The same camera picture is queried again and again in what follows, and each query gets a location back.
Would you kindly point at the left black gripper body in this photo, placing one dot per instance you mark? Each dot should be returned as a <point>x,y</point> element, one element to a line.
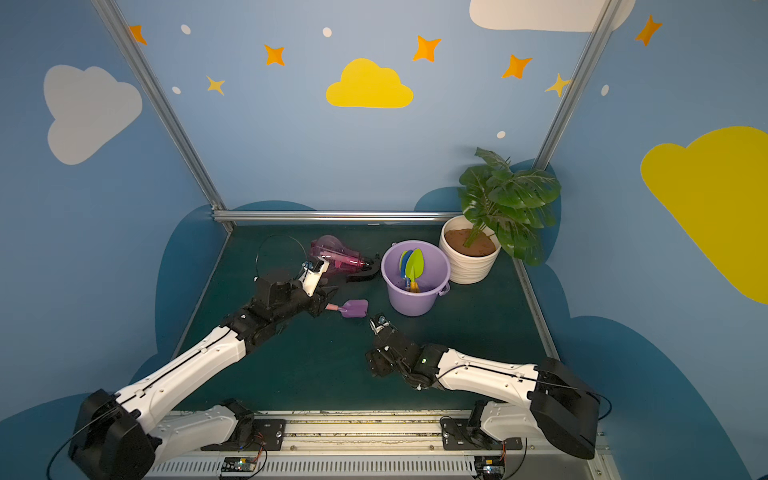
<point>315,298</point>

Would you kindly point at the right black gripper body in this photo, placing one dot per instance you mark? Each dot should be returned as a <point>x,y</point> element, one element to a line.
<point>381,346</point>

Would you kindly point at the purple scoop pink handle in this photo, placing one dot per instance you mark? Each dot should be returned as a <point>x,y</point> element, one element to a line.
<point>357,308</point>

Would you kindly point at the purple plastic bucket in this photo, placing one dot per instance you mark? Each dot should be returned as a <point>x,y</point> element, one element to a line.
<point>434,282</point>

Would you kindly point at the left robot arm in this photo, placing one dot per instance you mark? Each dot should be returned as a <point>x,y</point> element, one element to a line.
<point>123,435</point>

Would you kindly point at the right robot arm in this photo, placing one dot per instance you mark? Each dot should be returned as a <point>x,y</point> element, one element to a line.
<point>524,399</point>

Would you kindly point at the pink transparent spray bottle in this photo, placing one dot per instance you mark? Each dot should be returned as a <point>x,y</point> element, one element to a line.
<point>351,264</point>

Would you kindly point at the back horizontal aluminium bar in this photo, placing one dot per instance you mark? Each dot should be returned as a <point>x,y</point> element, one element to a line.
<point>222,216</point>

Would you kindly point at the right small circuit board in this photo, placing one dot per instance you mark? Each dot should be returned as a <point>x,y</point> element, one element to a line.
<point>489,468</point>

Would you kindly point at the small circuit board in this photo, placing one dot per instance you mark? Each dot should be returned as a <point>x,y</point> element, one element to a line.
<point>489,468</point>
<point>239,466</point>

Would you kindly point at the white ribbed plant pot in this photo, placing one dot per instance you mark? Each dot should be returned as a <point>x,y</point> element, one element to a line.
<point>469,263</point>

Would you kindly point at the left small circuit board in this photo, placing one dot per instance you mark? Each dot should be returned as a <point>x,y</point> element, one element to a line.
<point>239,466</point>

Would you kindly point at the green artificial monstera plant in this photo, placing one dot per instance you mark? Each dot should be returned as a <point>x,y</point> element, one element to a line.
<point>514,205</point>

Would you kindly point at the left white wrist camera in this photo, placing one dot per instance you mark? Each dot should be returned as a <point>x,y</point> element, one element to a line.
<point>312,271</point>

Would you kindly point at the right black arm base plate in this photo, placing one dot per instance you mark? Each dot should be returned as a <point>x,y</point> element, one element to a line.
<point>460,435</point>

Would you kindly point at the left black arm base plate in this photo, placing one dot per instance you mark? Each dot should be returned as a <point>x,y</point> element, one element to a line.
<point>252,434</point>

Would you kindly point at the left aluminium frame post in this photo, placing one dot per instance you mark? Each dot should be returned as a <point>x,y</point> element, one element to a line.
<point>117,26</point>

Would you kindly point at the aluminium frame post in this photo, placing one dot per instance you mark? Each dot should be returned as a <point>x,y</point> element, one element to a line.
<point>117,26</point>
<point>585,66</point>

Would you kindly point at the right aluminium frame post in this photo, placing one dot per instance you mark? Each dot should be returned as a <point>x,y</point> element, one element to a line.
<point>585,66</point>

